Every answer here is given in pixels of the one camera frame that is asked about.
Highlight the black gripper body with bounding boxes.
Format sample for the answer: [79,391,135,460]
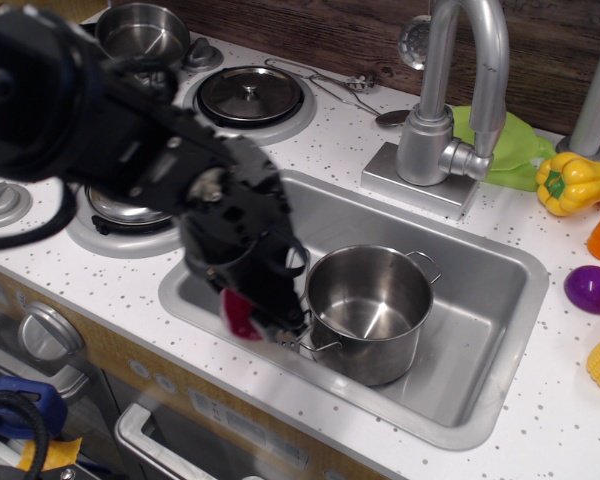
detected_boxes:
[178,138,303,318]

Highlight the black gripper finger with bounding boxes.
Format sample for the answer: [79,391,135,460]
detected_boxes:
[239,292,293,335]
[281,310,311,340]

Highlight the red toy sweet potato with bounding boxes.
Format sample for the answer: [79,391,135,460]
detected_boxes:
[219,288,263,341]

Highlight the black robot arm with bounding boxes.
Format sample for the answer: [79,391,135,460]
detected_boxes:
[0,6,305,334]

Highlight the stainless steel pot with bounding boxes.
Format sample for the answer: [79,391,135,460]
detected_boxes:
[301,245,442,386]

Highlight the rear burner pot lid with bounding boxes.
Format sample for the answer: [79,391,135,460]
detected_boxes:
[195,66,304,128]

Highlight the burner pot lid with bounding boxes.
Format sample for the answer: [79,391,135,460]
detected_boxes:
[195,66,304,128]
[84,187,173,235]

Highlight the front burner pot lid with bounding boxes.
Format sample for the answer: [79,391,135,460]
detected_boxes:
[84,187,173,235]

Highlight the silver sink basin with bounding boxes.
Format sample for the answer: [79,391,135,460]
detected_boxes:
[158,168,550,452]

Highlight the silver rear stove knob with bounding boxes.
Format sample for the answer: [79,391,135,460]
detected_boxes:
[182,37,224,72]

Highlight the silver stove knob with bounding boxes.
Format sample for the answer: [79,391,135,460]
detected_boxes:
[182,37,224,72]
[0,182,33,228]

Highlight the metal spoon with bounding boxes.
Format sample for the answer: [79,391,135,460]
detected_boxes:
[309,80,411,128]

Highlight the metal whisk utensil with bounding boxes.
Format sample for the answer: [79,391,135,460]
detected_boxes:
[264,57,377,94]

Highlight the small steel saucepan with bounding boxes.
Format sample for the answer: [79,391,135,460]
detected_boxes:
[95,2,190,88]

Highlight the silver oven dial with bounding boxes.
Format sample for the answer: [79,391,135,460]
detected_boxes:
[18,301,85,362]

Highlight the silver toy faucet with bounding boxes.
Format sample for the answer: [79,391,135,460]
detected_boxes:
[361,0,511,222]

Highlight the metal slotted ladle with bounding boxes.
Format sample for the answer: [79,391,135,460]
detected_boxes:
[398,15,431,71]

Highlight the yellow tape piece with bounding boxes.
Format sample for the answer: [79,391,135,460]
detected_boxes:
[17,437,83,472]

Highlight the green cloth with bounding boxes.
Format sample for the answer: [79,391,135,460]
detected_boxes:
[451,105,556,192]

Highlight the blue clamp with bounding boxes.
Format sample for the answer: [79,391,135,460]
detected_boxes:
[0,376,68,439]

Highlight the purple toy eggplant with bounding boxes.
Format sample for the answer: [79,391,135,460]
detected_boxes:
[564,265,600,315]

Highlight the yellow toy bell pepper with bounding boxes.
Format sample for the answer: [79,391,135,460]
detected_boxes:
[536,152,600,217]

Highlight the silver oven door handle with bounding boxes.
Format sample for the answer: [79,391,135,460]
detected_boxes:
[113,402,286,480]

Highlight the black braided cable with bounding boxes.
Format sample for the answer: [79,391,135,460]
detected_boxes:
[0,389,51,480]

